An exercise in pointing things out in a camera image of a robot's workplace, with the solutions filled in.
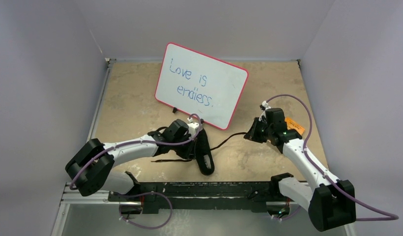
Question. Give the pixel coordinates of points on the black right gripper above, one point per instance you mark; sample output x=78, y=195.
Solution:
x=254, y=131

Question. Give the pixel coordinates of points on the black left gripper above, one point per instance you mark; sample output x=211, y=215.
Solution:
x=189, y=153

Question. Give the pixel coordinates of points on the black shoe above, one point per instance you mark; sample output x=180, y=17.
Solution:
x=203, y=154

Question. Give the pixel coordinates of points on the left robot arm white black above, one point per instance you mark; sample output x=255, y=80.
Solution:
x=90, y=168

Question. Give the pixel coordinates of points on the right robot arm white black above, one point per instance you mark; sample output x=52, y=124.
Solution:
x=323, y=198

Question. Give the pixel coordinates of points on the pink framed whiteboard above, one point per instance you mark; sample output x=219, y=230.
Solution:
x=196, y=83

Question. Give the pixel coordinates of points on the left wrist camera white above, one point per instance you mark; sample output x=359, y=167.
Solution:
x=194, y=125

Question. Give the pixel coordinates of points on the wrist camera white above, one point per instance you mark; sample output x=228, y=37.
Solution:
x=264, y=106
x=194, y=125

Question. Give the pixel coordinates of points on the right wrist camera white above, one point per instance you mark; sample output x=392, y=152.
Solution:
x=264, y=106

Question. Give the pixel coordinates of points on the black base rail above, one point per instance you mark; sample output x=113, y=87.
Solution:
x=255, y=196

